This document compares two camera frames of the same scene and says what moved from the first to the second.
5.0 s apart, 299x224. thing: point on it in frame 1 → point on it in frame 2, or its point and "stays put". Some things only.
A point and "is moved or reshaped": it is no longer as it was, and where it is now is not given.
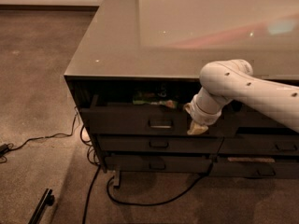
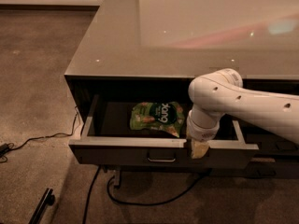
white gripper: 202,115 → 202,133
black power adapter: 4,148 stays put
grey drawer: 116,115 is moved or reshaped
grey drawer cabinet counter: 138,69 stays put
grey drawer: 255,168 stays put
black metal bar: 47,199 stays put
